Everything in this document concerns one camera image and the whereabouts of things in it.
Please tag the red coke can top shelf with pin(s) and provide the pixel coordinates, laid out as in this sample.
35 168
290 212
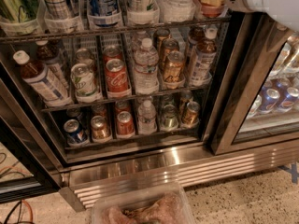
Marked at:
211 11

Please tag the red coke can shelf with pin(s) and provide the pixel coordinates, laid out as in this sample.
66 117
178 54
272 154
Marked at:
116 75
211 11

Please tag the gold brown can middle shelf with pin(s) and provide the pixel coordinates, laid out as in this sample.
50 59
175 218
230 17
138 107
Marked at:
173 66

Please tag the blue white can top shelf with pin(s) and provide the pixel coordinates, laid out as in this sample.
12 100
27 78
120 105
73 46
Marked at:
103 8

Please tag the clear water bottle middle shelf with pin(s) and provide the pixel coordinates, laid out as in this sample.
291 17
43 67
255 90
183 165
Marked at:
146 67

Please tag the blue pepsi can right fridge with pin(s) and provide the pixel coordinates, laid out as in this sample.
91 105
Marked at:
269 99

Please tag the fridge glass door right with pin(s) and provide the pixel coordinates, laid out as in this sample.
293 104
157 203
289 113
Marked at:
273 133

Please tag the gold can bottom shelf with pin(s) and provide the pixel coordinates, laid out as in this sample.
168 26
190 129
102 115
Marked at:
190 113

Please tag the red coke can middle shelf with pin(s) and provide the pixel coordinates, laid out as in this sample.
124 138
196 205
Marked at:
116 75

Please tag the green silver can bottom shelf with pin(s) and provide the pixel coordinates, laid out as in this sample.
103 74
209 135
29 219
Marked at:
169 117

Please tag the small water bottle bottom shelf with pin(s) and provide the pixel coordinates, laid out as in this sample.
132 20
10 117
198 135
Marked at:
147 117

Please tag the plaid can top shelf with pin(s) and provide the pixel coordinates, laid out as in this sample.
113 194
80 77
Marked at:
62 9

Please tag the red can bottom shelf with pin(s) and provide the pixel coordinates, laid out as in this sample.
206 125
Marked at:
125 123

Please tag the green white soda can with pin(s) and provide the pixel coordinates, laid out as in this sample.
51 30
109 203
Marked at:
83 79

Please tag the orange can bottom shelf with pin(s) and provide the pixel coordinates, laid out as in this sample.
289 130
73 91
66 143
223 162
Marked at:
100 128

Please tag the blue pepsi can bottom shelf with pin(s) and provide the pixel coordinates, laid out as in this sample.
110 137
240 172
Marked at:
75 134

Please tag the stainless steel fridge grille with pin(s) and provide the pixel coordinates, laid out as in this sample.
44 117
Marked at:
85 184

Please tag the brown tea bottle right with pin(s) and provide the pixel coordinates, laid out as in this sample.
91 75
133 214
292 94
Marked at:
203 57

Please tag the brown tea bottle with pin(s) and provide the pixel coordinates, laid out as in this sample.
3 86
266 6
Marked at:
203 57
36 74

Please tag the brown tea bottle left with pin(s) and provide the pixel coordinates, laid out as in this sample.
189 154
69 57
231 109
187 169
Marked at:
36 74

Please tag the clear plastic bin with items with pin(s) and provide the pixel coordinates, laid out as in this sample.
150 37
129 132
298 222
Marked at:
163 204

